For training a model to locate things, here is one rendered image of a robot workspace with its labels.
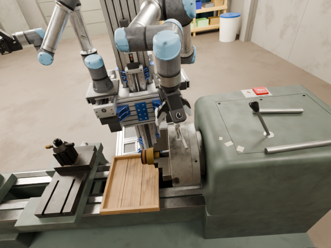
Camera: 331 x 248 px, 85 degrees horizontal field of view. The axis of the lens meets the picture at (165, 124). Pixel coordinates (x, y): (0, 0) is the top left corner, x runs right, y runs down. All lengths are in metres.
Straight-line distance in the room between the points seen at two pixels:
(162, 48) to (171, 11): 0.48
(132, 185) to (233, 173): 0.59
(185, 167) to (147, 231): 0.67
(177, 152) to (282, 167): 0.38
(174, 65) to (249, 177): 0.49
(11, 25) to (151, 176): 9.08
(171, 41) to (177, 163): 0.48
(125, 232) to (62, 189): 0.50
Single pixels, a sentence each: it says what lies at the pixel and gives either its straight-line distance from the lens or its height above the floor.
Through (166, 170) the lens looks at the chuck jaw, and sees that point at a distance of 0.84.
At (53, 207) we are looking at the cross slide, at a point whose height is 0.97.
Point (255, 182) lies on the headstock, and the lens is 0.81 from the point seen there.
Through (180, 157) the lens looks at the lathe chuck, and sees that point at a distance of 0.77.
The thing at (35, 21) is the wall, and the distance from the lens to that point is 9.81.
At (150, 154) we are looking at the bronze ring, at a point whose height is 1.12.
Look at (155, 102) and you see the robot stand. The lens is 1.40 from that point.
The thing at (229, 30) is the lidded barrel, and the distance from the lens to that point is 6.13.
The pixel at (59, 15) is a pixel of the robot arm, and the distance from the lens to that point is 1.30.
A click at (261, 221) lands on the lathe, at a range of 1.17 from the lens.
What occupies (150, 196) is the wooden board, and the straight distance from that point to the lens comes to 1.04.
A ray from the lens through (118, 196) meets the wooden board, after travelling 1.08.
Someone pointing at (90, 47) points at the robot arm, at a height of 1.43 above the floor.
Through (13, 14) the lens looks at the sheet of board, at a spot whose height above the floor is 1.12.
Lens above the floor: 1.79
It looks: 40 degrees down
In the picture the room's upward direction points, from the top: 7 degrees counter-clockwise
